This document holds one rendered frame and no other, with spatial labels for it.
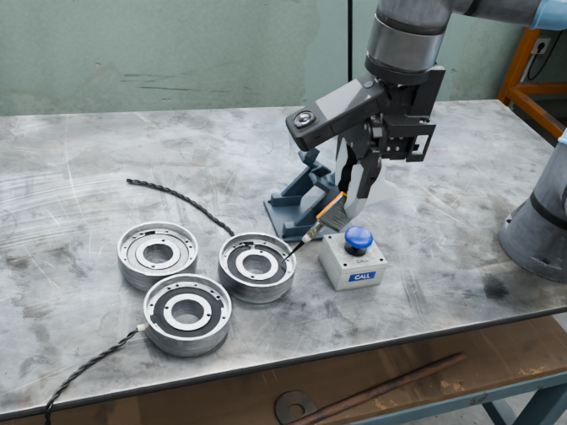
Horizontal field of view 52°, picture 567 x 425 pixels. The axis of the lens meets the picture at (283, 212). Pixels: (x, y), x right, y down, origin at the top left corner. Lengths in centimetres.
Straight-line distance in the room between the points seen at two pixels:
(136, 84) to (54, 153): 141
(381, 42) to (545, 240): 46
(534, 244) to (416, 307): 23
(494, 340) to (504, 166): 34
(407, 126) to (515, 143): 67
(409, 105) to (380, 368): 55
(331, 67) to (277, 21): 34
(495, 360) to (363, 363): 26
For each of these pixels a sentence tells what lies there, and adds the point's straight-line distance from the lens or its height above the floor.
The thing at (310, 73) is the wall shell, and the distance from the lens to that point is 259.
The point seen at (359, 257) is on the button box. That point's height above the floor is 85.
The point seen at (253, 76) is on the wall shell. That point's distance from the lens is 250.
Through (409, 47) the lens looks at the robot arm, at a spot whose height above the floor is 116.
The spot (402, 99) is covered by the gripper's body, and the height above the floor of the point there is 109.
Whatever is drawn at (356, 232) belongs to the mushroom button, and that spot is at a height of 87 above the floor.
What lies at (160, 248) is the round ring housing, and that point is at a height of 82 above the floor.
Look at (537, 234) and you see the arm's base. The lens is 96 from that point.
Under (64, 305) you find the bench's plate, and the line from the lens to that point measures 78.
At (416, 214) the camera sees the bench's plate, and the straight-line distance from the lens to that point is 100.
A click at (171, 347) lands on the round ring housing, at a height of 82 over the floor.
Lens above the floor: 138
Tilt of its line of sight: 39 degrees down
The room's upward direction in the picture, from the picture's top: 11 degrees clockwise
